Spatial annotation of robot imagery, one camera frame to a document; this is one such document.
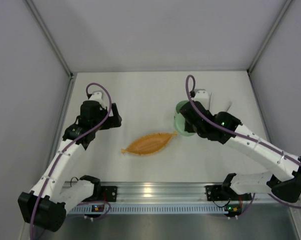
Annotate boat-shaped woven bamboo basket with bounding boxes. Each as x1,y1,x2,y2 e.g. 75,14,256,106
121,131,178,156

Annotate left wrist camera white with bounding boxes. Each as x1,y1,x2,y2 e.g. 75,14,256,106
88,91,106,108

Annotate metal serving tongs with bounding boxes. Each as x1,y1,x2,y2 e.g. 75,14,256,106
209,92,233,114

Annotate green lid with wooden handle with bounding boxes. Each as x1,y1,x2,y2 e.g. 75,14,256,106
173,113,195,137

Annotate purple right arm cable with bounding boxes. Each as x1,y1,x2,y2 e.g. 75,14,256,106
185,74,301,210

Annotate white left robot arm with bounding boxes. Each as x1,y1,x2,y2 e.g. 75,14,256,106
17,100,122,232

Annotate green cylindrical lunch container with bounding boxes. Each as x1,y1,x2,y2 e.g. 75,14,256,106
174,100,189,118

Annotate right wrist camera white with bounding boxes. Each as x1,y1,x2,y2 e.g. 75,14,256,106
192,89,211,110

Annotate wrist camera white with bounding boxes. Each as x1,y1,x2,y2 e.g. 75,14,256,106
88,91,106,108
192,89,211,110

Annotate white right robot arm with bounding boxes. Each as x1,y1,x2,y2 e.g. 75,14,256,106
176,101,301,203

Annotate slotted grey cable duct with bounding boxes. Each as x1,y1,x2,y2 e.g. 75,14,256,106
69,203,242,215

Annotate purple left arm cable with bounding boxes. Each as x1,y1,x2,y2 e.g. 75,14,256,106
29,82,113,240

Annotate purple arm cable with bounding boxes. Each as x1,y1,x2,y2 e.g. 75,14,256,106
29,82,113,240
185,74,301,210

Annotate aluminium mounting rail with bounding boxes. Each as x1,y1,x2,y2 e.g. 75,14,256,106
30,181,298,203

